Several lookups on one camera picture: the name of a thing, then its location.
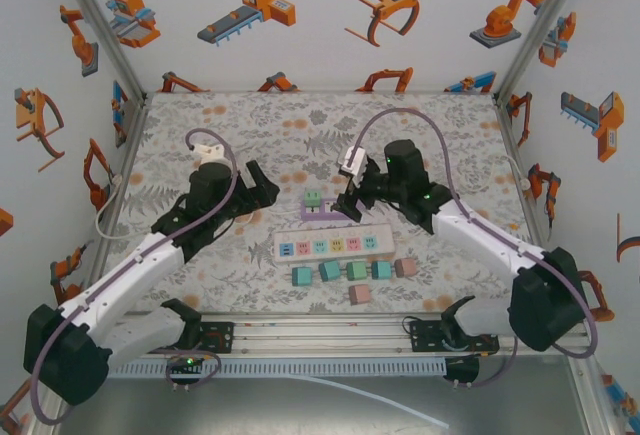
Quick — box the short purple power strip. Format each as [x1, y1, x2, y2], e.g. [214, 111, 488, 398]
[299, 197, 351, 222]

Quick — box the long white power strip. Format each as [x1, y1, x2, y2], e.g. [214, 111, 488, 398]
[273, 223, 395, 262]

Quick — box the floral table mat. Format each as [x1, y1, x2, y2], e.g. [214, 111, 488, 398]
[112, 92, 559, 314]

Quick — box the circuit board with green light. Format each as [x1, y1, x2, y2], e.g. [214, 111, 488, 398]
[166, 354, 207, 382]

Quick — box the grey metal panel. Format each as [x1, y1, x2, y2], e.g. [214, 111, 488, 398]
[54, 374, 587, 435]

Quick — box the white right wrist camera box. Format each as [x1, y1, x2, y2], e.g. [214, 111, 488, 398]
[337, 146, 370, 176]

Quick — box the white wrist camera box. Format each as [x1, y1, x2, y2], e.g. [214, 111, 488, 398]
[192, 142, 227, 166]
[337, 146, 370, 176]

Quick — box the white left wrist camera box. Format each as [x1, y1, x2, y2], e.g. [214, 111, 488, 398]
[192, 142, 227, 166]

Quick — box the aluminium side rail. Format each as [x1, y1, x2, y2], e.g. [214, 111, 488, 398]
[492, 93, 566, 276]
[84, 94, 151, 276]

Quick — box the aluminium base rail bed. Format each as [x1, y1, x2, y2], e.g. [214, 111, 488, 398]
[104, 312, 594, 361]

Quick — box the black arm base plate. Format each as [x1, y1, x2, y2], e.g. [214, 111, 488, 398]
[169, 321, 236, 355]
[408, 318, 500, 355]

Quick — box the white slotted cable duct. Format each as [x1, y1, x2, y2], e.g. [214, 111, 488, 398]
[107, 357, 448, 379]

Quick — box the aluminium frame post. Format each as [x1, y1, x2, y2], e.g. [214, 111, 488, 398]
[493, 0, 594, 102]
[49, 0, 151, 106]

